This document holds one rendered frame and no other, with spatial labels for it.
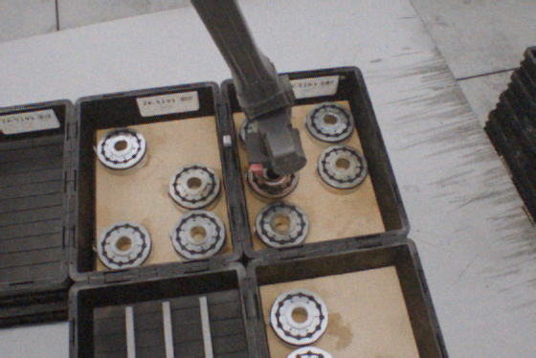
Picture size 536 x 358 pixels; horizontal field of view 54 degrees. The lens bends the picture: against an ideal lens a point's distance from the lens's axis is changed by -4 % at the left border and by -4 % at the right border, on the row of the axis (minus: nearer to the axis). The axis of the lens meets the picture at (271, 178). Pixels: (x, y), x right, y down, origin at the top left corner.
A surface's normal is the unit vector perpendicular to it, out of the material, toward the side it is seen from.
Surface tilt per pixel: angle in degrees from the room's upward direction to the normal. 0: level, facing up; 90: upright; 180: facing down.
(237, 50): 97
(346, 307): 0
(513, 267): 0
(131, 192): 0
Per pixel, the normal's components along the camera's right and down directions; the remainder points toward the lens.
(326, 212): 0.02, -0.50
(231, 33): 0.29, 0.89
